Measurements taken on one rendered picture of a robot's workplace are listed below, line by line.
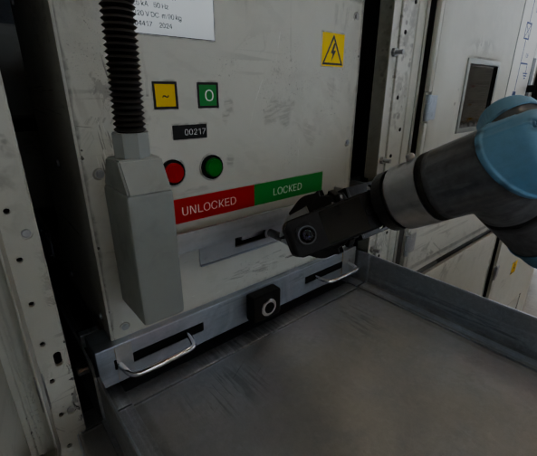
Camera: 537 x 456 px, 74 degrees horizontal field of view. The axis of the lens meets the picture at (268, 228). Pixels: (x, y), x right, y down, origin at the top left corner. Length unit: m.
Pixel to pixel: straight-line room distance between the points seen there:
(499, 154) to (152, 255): 0.33
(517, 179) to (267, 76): 0.36
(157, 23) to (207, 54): 0.07
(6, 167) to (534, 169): 0.45
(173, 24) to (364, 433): 0.54
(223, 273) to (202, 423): 0.21
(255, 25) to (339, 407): 0.53
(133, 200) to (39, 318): 0.17
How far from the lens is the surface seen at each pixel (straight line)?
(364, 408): 0.55
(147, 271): 0.39
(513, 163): 0.36
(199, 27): 0.51
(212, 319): 0.60
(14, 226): 0.42
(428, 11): 0.84
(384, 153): 0.76
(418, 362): 0.64
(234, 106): 0.54
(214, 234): 0.50
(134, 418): 0.54
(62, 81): 0.46
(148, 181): 0.37
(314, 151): 0.65
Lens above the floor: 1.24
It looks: 21 degrees down
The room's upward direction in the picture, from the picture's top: straight up
